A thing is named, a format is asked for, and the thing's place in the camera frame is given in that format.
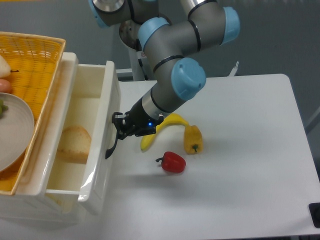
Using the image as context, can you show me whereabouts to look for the pink sausage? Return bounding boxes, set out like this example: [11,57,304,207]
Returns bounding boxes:
[0,78,13,94]

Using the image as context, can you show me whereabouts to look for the yellow woven basket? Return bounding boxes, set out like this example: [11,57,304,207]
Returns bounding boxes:
[0,31,66,196]

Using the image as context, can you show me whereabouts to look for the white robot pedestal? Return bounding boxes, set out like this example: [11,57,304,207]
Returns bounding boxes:
[116,19,241,82]

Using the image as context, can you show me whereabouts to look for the white pear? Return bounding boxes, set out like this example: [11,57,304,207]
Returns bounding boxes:
[0,55,19,79]

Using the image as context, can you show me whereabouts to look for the green grapes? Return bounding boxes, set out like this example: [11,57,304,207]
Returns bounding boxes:
[0,99,9,116]

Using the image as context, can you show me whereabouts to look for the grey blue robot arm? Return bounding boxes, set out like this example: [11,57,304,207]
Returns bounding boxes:
[89,0,241,140]

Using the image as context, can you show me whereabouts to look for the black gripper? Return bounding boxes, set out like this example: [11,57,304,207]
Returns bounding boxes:
[112,99,164,140]

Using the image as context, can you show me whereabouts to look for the yellow banana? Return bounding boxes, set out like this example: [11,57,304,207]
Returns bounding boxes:
[140,113,189,152]

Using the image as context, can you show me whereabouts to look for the white drawer cabinet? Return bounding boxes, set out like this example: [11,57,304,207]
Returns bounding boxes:
[0,52,93,223]

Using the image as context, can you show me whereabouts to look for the red bell pepper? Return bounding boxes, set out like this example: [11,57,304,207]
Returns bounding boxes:
[155,151,186,174]

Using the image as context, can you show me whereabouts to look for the bread slice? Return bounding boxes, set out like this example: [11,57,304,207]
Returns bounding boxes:
[56,125,92,164]

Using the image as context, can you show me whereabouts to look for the grey ridged plate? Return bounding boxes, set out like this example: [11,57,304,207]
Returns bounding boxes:
[0,93,35,171]

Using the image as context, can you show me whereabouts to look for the yellow bell pepper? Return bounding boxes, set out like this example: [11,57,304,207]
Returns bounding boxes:
[183,125,203,155]

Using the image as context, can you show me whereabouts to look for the black corner device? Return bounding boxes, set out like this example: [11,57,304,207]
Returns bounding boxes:
[308,202,320,229]

